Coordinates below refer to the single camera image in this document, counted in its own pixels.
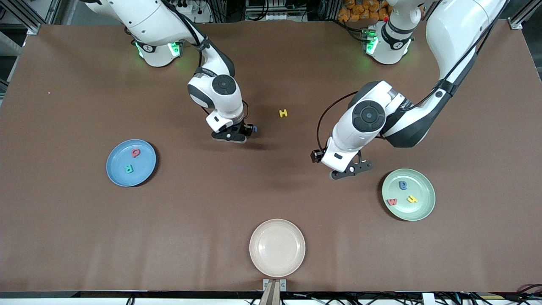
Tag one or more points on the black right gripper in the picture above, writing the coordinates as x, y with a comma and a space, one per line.
247, 128

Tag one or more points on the blue lowercase letter p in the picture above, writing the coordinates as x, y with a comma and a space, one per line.
403, 185

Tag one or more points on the red lowercase letter w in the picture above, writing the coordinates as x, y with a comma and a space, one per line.
392, 202

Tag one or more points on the yellow lowercase letter h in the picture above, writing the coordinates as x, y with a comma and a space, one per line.
412, 199

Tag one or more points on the red uppercase letter Q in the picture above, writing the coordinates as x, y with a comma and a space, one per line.
135, 153

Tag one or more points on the green uppercase letter R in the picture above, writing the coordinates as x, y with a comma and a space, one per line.
128, 169

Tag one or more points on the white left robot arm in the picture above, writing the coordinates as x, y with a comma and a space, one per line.
453, 34

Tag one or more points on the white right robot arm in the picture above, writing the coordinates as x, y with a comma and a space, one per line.
144, 17

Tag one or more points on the green plate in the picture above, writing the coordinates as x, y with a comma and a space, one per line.
419, 212

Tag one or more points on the beige plate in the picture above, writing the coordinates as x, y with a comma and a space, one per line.
277, 248

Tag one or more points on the blue plate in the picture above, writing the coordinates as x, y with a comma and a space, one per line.
142, 169

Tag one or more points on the white power strip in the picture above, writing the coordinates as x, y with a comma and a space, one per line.
203, 18

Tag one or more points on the orange bag pile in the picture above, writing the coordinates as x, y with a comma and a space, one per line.
360, 10

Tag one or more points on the small white box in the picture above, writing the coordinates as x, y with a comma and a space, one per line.
428, 299

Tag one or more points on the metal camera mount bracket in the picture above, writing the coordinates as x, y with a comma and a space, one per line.
274, 292

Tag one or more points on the aluminium frame profile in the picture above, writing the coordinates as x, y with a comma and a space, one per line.
21, 17
523, 15

